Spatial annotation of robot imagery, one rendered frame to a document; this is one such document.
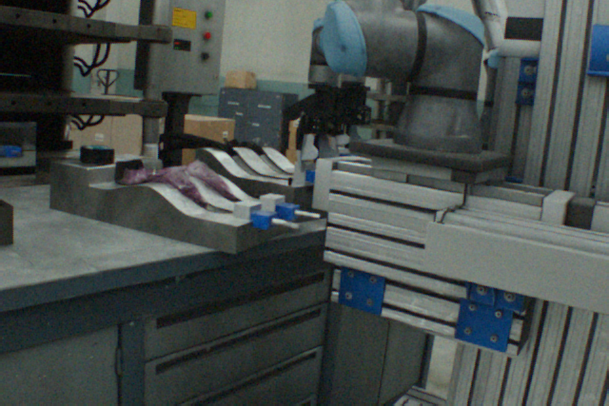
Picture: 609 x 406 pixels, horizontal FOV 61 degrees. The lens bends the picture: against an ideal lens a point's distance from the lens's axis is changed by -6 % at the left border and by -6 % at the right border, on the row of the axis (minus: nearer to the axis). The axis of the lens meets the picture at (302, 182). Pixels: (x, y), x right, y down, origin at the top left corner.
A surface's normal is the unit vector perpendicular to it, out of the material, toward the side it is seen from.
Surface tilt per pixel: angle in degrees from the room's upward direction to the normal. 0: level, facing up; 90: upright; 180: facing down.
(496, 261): 90
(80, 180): 90
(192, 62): 90
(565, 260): 90
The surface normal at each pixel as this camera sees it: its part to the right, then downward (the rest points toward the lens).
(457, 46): 0.13, 0.16
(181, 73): 0.75, 0.17
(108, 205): -0.40, 0.11
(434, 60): 0.09, 0.52
